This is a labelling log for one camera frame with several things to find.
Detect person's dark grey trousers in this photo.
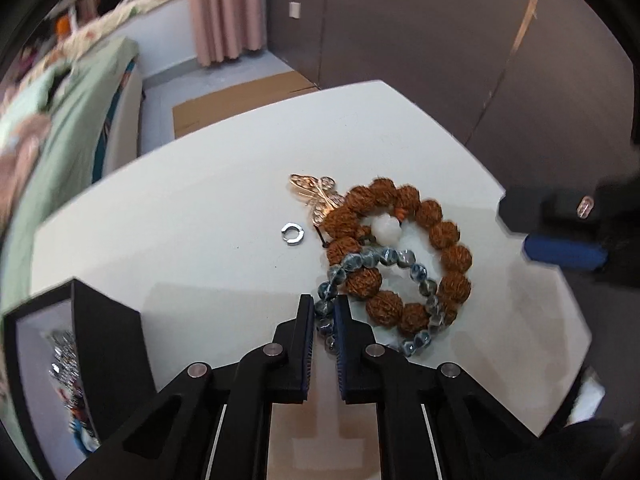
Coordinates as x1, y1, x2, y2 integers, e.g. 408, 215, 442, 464
492, 417, 640, 480

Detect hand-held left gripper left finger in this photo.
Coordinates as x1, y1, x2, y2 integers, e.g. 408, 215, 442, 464
65, 294, 317, 480

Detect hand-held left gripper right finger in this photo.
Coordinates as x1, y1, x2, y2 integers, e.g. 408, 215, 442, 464
334, 295, 545, 480

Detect bed with green sheet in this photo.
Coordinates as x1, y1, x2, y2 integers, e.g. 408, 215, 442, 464
0, 36, 142, 311

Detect silver chain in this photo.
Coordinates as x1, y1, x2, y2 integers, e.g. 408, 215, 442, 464
47, 329, 82, 387

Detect brown seed bead bracelet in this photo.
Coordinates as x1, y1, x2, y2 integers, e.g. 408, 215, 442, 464
322, 177, 474, 337

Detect floral window seat cushion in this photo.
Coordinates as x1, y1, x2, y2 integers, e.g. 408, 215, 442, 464
50, 0, 194, 54

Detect blue glass bead bracelet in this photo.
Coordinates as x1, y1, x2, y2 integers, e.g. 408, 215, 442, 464
315, 246, 449, 359

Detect white low table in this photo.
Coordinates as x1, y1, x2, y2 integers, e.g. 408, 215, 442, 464
27, 79, 594, 480

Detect light green floral quilt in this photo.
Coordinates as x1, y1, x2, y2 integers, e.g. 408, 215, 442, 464
9, 54, 72, 92

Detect pink curtain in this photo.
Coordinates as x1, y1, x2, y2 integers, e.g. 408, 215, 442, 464
186, 0, 269, 67

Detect dark brown wardrobe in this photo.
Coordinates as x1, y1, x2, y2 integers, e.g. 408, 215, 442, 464
264, 0, 640, 192

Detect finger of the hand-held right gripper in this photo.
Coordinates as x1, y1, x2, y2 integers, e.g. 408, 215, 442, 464
522, 232, 609, 273
497, 185, 608, 237

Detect brown cardboard sheet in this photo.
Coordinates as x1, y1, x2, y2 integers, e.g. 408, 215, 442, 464
172, 70, 319, 139

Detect black jewelry box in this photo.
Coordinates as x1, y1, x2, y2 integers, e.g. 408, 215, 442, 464
2, 279, 159, 480

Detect gold butterfly brooch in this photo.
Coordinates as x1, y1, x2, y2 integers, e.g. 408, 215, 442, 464
288, 173, 344, 231

